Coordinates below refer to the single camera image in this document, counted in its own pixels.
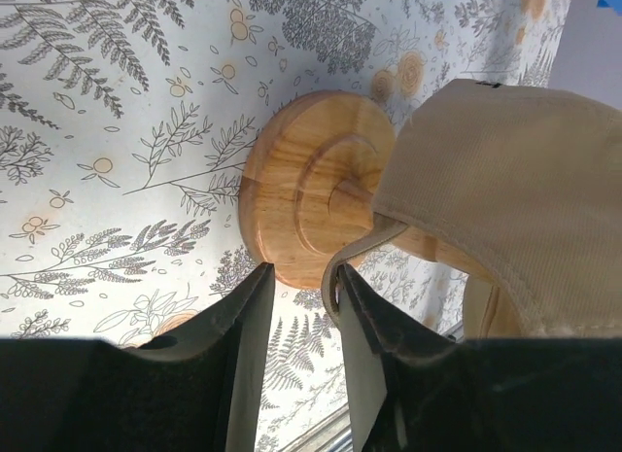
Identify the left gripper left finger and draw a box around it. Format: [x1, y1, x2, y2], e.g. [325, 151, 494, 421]
[1, 263, 275, 451]

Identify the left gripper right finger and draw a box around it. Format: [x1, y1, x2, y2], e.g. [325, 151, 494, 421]
[338, 265, 621, 451]

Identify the wooden hat stand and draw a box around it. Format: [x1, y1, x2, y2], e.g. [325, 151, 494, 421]
[237, 89, 524, 339]

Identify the beige baseball cap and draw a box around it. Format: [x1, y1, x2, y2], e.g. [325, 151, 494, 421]
[321, 79, 621, 339]

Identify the floral table mat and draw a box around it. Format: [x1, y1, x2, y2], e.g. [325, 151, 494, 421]
[1, 0, 571, 451]

